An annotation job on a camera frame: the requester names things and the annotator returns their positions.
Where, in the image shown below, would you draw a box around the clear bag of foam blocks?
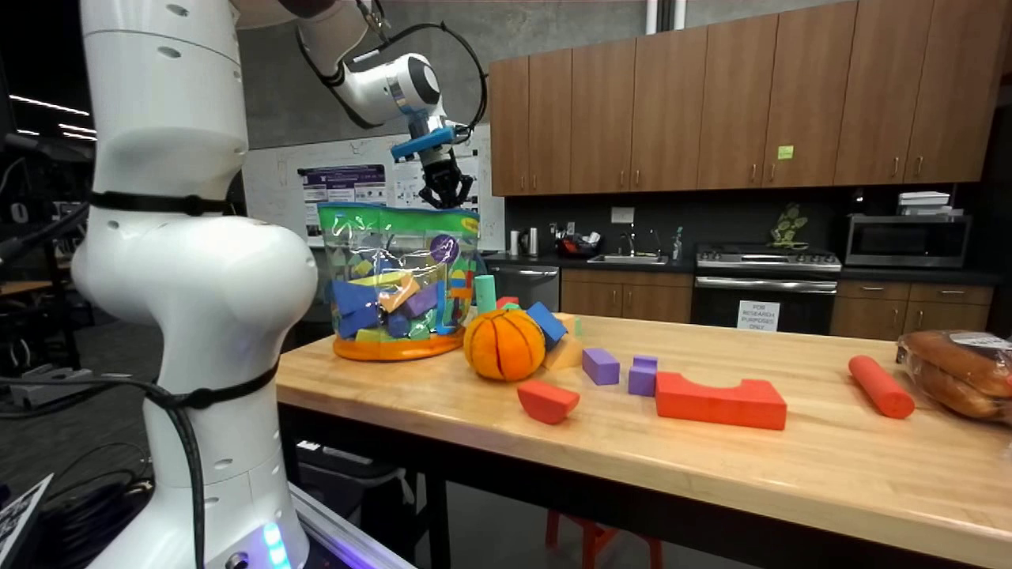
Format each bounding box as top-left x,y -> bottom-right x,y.
314,204 -> 483,366

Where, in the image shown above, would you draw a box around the red wedge foam block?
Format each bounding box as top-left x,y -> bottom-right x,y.
515,377 -> 583,426

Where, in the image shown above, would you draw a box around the red stool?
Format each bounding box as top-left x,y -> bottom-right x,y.
545,505 -> 667,569

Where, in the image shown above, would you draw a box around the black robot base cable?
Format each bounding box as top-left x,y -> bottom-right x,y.
0,361 -> 283,569

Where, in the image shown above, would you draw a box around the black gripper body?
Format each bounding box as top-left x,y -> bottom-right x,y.
422,143 -> 465,182

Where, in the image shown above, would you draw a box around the steel dishwasher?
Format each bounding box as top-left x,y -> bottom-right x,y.
486,262 -> 562,312

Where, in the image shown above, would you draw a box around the steel kitchen range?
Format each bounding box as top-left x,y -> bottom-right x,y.
689,248 -> 844,336

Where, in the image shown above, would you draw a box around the white wall board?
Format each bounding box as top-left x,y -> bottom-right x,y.
243,131 -> 507,253

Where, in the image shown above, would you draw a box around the green foam cylinder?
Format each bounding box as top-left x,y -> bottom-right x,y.
470,273 -> 501,317

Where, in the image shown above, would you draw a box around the yellow foam block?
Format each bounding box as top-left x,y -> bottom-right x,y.
541,332 -> 584,373

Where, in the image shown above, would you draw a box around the robot base platform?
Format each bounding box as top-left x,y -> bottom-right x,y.
283,483 -> 414,569

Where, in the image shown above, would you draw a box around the orange stitched ball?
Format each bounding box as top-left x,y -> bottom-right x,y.
461,300 -> 551,385

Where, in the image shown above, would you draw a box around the steel microwave oven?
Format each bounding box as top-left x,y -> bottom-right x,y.
842,208 -> 973,270

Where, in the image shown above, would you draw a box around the wooden base cabinet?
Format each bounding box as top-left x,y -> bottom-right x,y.
560,267 -> 695,323
832,278 -> 997,343

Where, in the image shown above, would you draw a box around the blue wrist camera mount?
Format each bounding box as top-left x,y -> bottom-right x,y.
389,123 -> 461,164

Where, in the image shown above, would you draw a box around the small purple foam block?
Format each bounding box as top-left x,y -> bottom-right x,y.
627,354 -> 661,400

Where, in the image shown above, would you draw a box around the grey box device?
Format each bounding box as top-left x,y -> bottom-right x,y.
6,363 -> 137,411

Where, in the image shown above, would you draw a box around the green potted plant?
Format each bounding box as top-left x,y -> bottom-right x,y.
768,204 -> 812,253

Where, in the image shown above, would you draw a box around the steel sink with faucet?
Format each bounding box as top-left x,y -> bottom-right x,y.
584,226 -> 673,270

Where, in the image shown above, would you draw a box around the large blue foam block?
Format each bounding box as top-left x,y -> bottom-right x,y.
330,278 -> 382,343

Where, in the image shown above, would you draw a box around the wooden wall cabinets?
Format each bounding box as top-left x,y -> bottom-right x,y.
486,0 -> 1012,199

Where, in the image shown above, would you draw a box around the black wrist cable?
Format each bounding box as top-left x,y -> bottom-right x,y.
375,20 -> 489,136

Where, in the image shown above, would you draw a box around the purple foam cube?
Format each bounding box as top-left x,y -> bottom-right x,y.
580,344 -> 624,390

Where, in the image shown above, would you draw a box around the white oven towel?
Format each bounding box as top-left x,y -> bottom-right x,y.
735,299 -> 785,332

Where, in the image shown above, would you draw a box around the black table frame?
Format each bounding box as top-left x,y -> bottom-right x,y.
275,400 -> 985,569

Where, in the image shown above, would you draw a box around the purple headed poster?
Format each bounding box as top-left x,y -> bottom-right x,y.
298,163 -> 394,220

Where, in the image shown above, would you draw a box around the red foam cylinder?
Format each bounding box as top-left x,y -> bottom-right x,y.
844,351 -> 917,421

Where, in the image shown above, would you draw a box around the red arch foam block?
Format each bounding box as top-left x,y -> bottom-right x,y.
652,366 -> 792,429

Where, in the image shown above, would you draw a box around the stack of white plates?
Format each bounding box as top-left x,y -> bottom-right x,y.
896,188 -> 956,220

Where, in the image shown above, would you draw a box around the blue rectangular foam block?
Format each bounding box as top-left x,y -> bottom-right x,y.
525,299 -> 570,349

